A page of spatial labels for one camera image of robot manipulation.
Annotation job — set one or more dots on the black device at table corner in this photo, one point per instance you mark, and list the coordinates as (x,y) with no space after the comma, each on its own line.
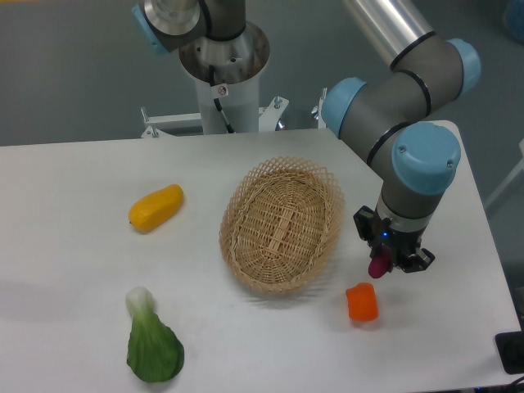
(510,348)

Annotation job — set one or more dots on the white frame at right edge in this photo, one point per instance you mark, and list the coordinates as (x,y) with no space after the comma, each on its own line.
(510,183)

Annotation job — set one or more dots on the woven wicker basket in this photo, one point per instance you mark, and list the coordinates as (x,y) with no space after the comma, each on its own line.
(282,224)

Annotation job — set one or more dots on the green bok choy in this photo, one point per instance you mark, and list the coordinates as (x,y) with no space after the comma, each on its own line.
(155,354)

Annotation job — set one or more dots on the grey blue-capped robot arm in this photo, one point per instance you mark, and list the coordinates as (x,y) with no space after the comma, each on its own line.
(385,125)

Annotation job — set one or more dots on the white pedestal base brackets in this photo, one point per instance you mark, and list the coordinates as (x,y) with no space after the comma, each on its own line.
(269,120)

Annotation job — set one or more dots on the purple sweet potato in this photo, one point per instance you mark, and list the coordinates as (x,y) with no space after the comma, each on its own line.
(380,262)

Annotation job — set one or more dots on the yellow mango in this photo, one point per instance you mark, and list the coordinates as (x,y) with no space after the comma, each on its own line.
(152,210)

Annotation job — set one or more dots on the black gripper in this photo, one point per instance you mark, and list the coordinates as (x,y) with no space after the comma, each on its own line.
(406,253)

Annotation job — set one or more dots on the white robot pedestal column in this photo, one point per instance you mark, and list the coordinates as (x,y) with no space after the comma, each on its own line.
(239,102)

